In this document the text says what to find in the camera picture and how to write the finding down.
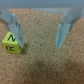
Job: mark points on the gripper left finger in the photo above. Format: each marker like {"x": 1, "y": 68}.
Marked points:
{"x": 14, "y": 26}

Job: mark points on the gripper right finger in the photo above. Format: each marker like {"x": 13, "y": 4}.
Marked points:
{"x": 64, "y": 30}

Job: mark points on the yellow block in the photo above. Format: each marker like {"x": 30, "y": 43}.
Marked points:
{"x": 10, "y": 43}

